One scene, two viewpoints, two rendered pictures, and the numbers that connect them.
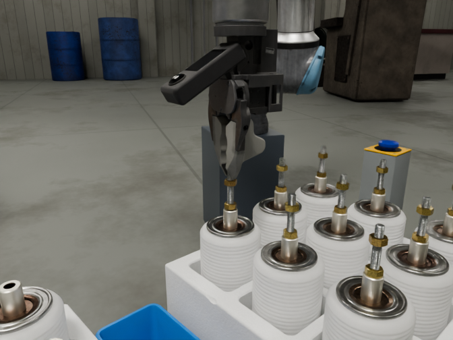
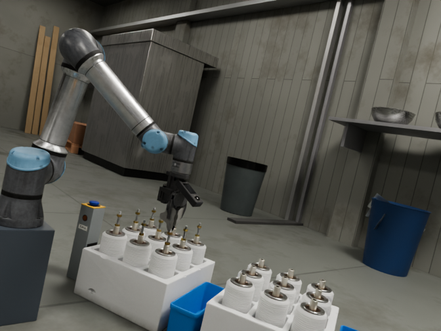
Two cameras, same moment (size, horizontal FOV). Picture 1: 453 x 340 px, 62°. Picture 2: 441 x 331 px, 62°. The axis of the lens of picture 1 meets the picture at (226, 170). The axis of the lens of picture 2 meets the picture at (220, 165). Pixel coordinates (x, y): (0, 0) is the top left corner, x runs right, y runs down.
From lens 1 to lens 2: 160 cm
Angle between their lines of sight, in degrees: 112
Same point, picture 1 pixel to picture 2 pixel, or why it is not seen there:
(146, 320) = (174, 311)
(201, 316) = (179, 288)
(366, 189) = (92, 228)
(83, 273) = not seen: outside the picture
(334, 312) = (202, 248)
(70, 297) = not seen: outside the picture
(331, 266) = not seen: hidden behind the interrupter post
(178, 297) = (170, 293)
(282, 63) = (59, 165)
